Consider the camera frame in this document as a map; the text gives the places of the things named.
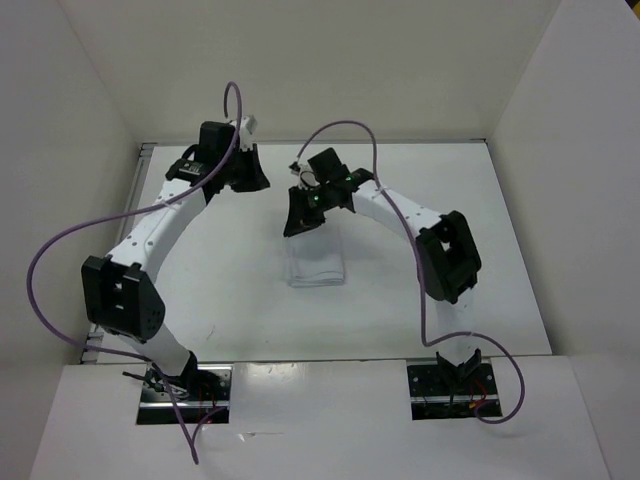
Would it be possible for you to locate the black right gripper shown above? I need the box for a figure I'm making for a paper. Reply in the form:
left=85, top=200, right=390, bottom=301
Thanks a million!
left=284, top=182, right=335, bottom=236

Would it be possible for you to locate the white skirt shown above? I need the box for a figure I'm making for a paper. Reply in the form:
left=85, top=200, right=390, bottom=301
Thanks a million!
left=285, top=225, right=346, bottom=288

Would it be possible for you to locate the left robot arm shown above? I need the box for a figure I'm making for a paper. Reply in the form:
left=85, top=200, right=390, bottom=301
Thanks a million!
left=81, top=116, right=270, bottom=400

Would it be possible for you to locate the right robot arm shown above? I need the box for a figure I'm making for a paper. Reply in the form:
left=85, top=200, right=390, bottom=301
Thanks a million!
left=283, top=148, right=482, bottom=393

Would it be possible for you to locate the white front cover board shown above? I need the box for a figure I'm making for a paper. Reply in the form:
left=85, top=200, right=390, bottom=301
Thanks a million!
left=31, top=356, right=608, bottom=479

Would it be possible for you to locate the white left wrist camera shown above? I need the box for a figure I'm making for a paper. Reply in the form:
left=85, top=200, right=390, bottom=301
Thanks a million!
left=238, top=115, right=258, bottom=152

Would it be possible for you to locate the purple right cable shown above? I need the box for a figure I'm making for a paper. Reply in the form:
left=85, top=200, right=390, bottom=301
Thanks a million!
left=294, top=119, right=526, bottom=425

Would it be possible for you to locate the purple cable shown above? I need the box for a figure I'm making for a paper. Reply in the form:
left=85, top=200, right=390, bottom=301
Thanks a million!
left=294, top=119, right=526, bottom=425
left=25, top=81, right=247, bottom=465

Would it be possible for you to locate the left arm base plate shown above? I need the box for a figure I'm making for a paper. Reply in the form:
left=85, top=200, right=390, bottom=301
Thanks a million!
left=133, top=364, right=233, bottom=426

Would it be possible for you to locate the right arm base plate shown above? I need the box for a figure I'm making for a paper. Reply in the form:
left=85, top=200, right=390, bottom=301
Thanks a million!
left=406, top=360, right=502, bottom=421

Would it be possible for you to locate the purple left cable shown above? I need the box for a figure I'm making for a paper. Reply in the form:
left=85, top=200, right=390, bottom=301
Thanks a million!
left=25, top=81, right=247, bottom=465

